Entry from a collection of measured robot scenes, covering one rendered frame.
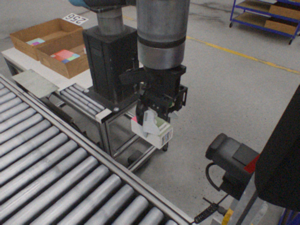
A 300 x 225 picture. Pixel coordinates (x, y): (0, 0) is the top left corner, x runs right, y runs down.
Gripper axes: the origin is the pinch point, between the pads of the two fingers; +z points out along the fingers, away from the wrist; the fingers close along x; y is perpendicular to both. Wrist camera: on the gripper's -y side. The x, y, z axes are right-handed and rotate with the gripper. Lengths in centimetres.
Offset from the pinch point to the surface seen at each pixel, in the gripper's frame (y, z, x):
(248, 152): 23.3, -3.9, 4.5
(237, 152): 21.4, -4.1, 3.0
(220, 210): 23.1, 20.2, 2.8
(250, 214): 29.2, 3.4, -3.3
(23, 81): -96, 30, 2
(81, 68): -79, 27, 29
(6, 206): -31, 30, -36
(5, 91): -95, 31, -8
